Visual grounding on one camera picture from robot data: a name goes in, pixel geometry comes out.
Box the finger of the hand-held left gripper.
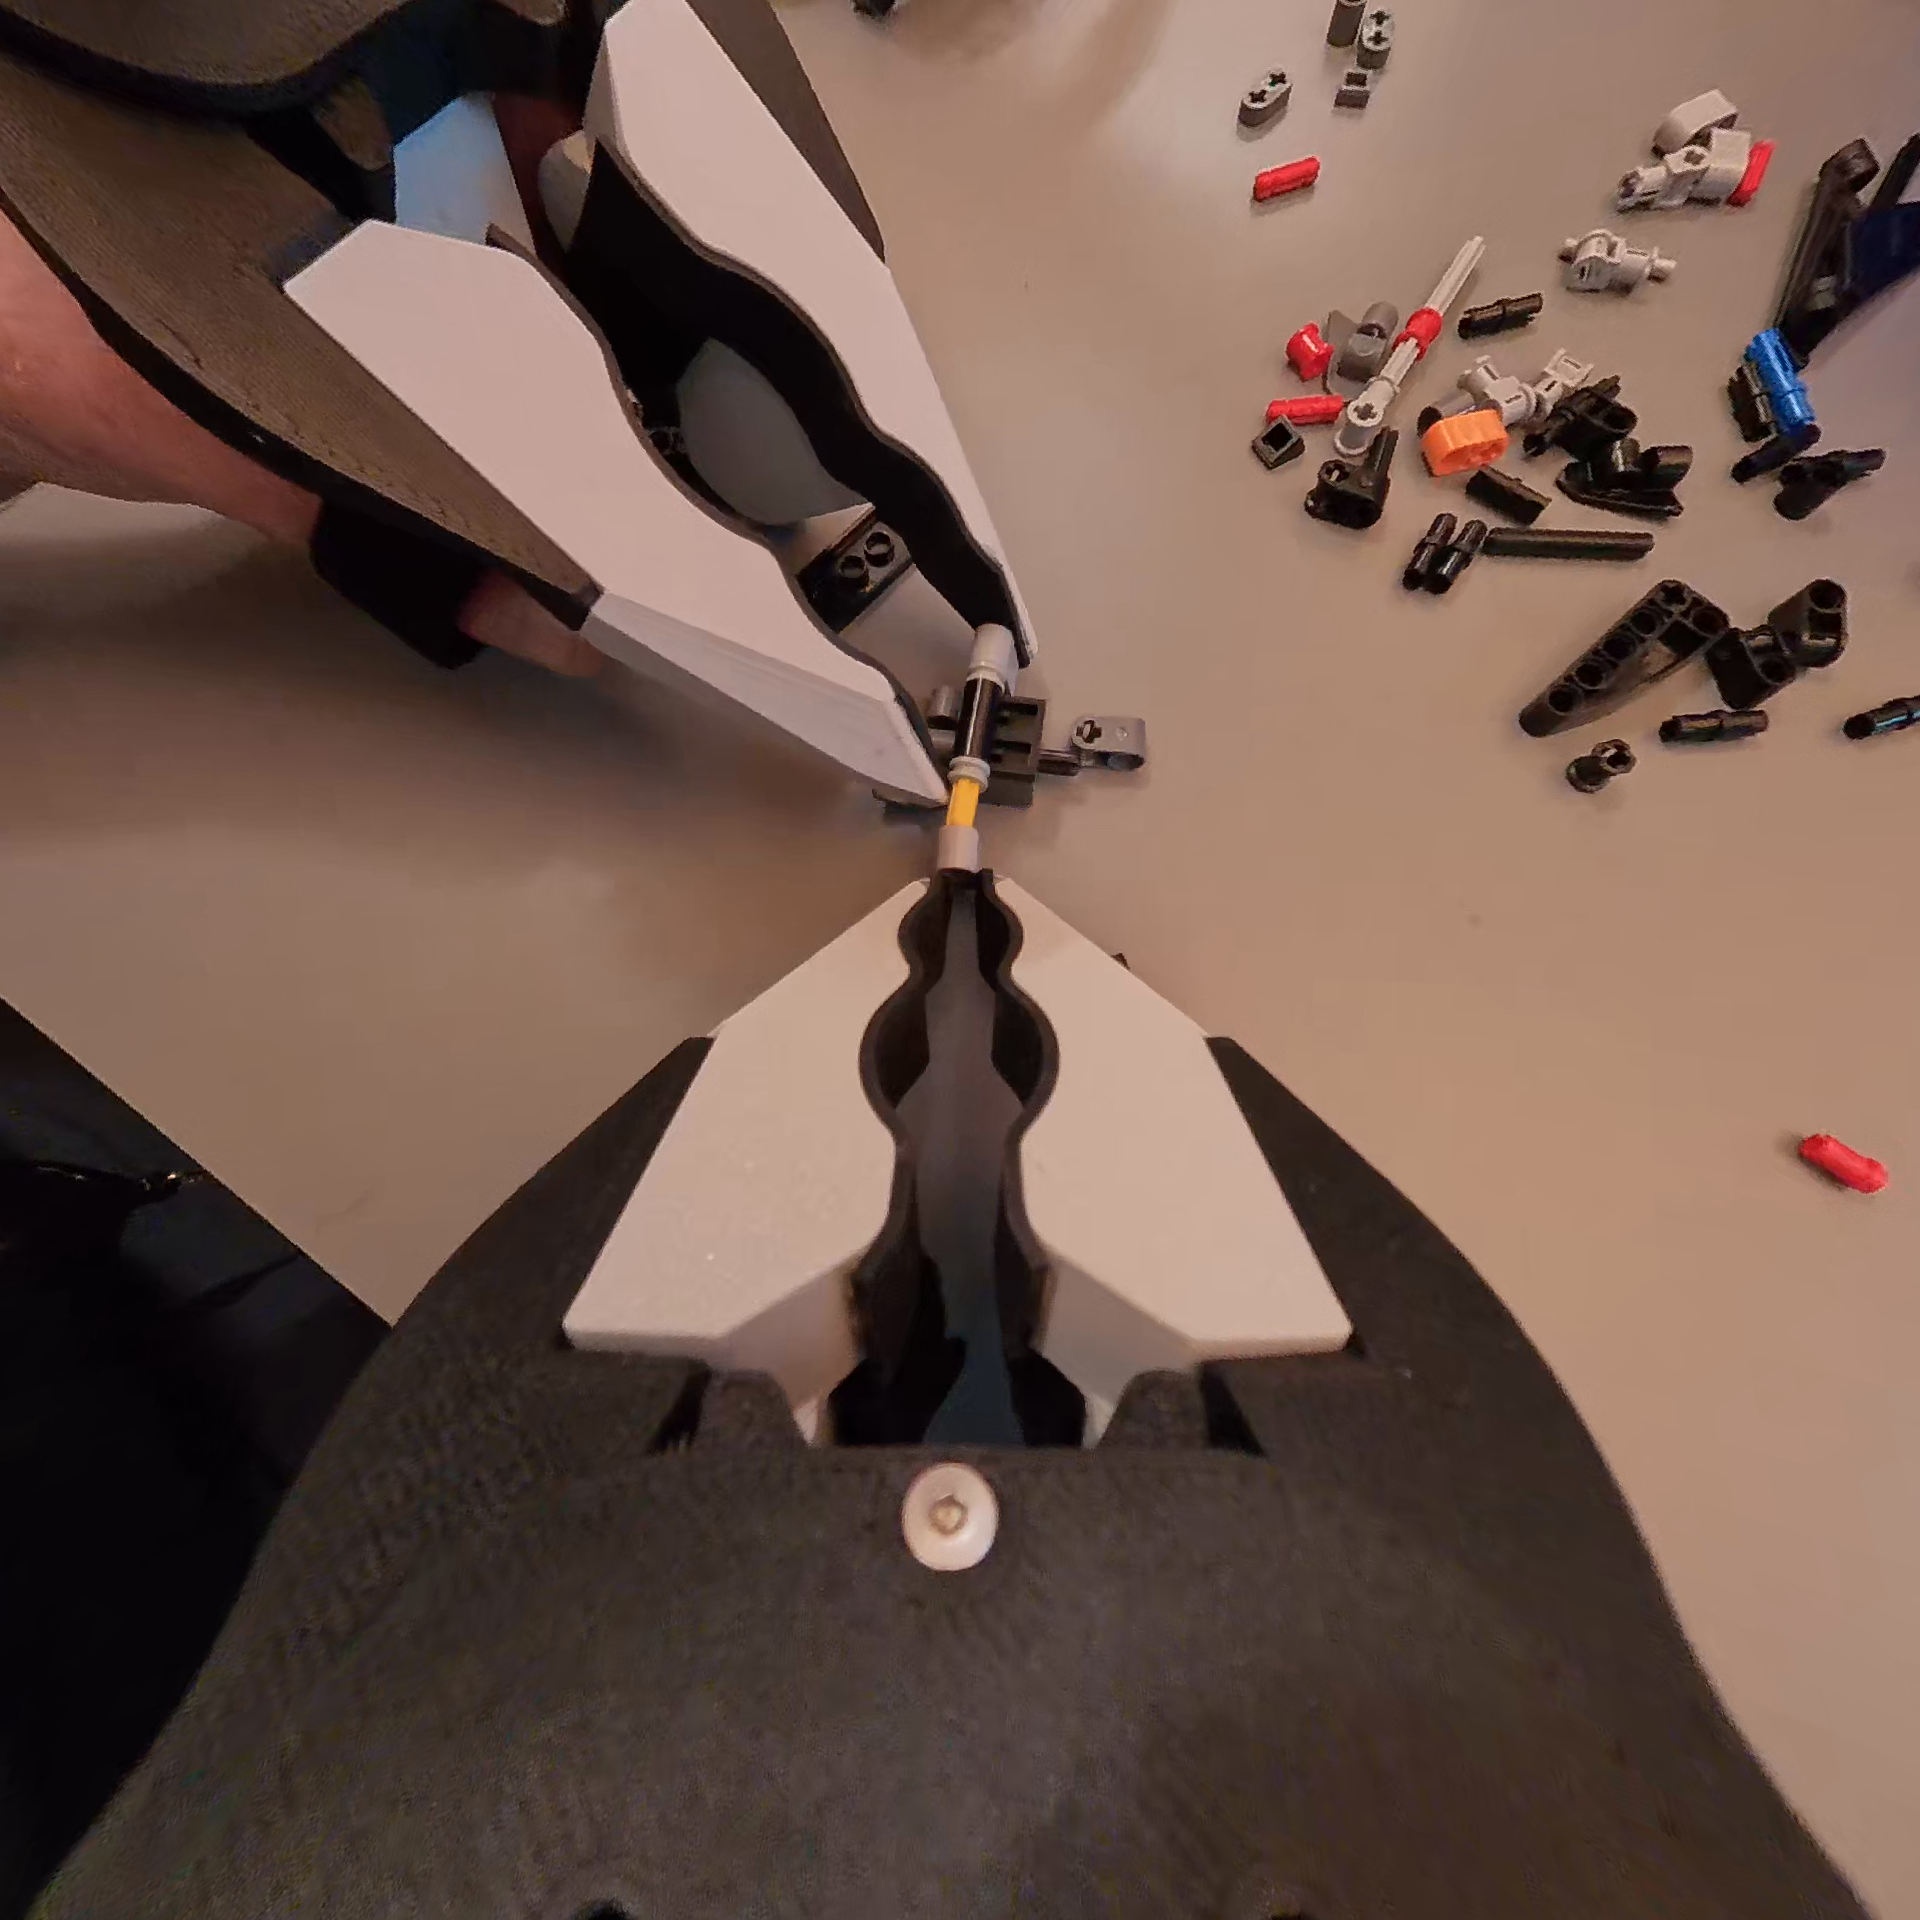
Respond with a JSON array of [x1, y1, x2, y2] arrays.
[[280, 223, 952, 808], [561, 0, 1039, 672]]

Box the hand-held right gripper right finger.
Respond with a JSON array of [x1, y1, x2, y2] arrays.
[[974, 879, 1354, 1438]]

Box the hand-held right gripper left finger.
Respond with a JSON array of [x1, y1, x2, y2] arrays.
[[561, 879, 950, 1451]]

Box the yellow axle lego assembly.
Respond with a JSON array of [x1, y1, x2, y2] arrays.
[[880, 622, 1084, 830]]

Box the black triangular lego beam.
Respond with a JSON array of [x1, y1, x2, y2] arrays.
[[1519, 580, 1734, 739]]

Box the pile of lego pieces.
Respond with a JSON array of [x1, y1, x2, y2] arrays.
[[1251, 89, 1920, 798]]

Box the black flat lego plate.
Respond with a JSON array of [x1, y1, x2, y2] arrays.
[[793, 506, 916, 632]]

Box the person's left hand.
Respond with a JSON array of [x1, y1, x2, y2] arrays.
[[0, 210, 608, 679]]

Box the person's legs blue pants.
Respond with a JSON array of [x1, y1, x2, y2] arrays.
[[0, 997, 393, 1652]]

